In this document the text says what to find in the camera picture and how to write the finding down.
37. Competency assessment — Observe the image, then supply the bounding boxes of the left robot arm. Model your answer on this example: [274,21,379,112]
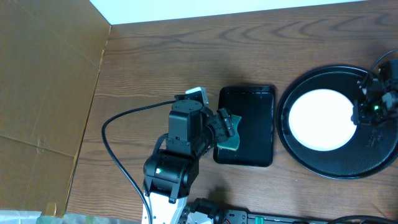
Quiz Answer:
[142,100,235,223]

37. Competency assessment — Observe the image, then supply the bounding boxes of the black rectangular tray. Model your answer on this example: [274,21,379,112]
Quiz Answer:
[213,86,275,167]

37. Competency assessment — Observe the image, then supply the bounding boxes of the green yellow sponge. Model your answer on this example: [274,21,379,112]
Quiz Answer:
[217,114,241,151]

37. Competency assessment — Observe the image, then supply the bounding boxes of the black round tray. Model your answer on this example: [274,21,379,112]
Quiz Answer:
[275,65,397,179]

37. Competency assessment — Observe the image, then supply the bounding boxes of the brown cardboard panel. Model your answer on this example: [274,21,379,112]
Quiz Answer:
[1,0,111,217]

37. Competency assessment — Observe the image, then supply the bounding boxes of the white plate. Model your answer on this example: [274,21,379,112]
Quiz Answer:
[288,89,357,152]

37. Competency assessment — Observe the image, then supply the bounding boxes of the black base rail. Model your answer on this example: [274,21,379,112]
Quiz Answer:
[182,197,398,224]

